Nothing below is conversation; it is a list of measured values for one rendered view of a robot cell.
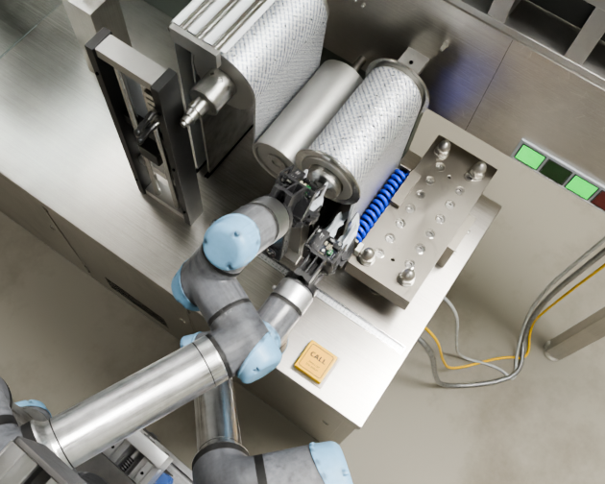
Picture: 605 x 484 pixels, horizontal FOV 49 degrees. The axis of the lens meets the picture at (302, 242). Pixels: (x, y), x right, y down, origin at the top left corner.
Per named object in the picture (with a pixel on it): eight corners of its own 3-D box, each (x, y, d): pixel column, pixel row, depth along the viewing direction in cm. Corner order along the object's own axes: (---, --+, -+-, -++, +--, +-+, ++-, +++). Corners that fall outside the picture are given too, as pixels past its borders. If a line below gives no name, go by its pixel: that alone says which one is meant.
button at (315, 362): (293, 367, 146) (294, 364, 144) (311, 341, 149) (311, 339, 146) (319, 385, 145) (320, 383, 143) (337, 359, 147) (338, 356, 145)
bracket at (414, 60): (393, 69, 133) (395, 62, 131) (407, 50, 135) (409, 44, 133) (414, 81, 132) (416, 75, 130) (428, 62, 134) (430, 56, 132)
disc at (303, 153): (293, 176, 133) (297, 137, 120) (294, 174, 134) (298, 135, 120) (353, 215, 131) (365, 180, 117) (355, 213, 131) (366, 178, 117)
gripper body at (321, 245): (350, 242, 130) (317, 289, 126) (346, 258, 138) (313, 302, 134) (319, 221, 132) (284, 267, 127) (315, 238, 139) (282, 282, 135)
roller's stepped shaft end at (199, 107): (176, 125, 120) (174, 115, 117) (197, 103, 122) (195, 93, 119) (190, 134, 119) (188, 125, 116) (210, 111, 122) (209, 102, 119)
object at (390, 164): (342, 237, 146) (352, 200, 129) (397, 162, 154) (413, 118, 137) (344, 238, 146) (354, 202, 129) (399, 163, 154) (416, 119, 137)
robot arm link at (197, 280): (191, 336, 102) (230, 296, 96) (157, 278, 106) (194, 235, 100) (226, 326, 108) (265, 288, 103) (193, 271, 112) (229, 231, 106)
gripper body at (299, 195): (329, 185, 115) (302, 204, 105) (309, 224, 119) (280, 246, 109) (293, 162, 116) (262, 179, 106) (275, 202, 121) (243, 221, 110)
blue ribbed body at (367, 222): (346, 238, 147) (348, 231, 144) (396, 170, 155) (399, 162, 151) (359, 247, 147) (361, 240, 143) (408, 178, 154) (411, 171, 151)
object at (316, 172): (343, 193, 122) (328, 203, 129) (349, 185, 122) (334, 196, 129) (312, 166, 121) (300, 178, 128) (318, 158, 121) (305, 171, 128)
